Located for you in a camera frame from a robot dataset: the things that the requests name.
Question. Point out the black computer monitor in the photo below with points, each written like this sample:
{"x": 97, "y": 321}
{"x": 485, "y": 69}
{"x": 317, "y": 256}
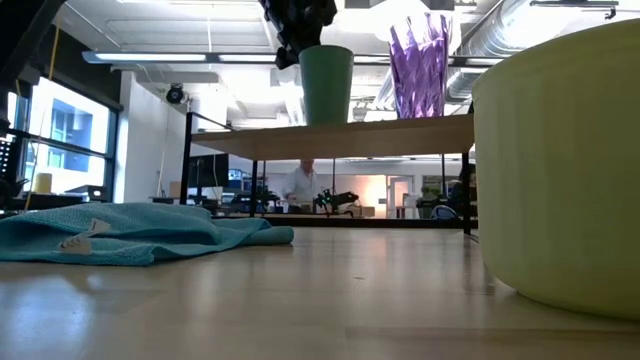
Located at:
{"x": 207, "y": 171}

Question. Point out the pale yellow cylinder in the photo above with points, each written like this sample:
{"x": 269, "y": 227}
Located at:
{"x": 43, "y": 183}

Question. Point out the large window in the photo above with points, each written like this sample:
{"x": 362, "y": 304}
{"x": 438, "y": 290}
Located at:
{"x": 70, "y": 135}

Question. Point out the purple translucent tumbler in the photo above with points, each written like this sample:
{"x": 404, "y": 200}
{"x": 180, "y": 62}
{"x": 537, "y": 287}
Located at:
{"x": 420, "y": 70}

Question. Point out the teal microfibre cloth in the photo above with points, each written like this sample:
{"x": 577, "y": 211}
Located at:
{"x": 150, "y": 230}

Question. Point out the black metal table frame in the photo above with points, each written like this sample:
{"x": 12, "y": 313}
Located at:
{"x": 350, "y": 221}

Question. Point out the yellow-green mug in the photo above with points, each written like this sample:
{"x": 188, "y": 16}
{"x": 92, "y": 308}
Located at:
{"x": 560, "y": 175}

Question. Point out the person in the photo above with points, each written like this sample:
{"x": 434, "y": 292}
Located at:
{"x": 300, "y": 187}
{"x": 462, "y": 192}

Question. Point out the green plastic cup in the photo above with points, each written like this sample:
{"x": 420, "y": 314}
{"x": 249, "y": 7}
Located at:
{"x": 326, "y": 85}

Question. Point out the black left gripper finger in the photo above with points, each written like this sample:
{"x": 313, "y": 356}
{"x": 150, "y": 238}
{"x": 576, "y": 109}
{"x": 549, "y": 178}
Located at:
{"x": 287, "y": 57}

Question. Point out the wooden shelf with black legs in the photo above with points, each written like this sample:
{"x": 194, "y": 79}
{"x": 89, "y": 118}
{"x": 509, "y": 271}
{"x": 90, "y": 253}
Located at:
{"x": 340, "y": 137}

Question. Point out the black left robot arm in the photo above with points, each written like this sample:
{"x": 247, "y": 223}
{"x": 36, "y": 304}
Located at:
{"x": 25, "y": 35}

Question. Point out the black background robot arm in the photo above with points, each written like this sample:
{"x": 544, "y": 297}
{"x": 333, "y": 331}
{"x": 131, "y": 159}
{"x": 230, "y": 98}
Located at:
{"x": 335, "y": 199}

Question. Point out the long ceiling light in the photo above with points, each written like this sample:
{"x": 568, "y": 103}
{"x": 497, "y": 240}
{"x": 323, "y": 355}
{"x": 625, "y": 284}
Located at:
{"x": 150, "y": 57}

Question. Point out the black security camera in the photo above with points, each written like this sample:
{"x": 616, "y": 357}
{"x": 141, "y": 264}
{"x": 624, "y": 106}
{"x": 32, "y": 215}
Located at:
{"x": 175, "y": 94}

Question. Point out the silver ventilation duct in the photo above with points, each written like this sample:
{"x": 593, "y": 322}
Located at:
{"x": 490, "y": 45}

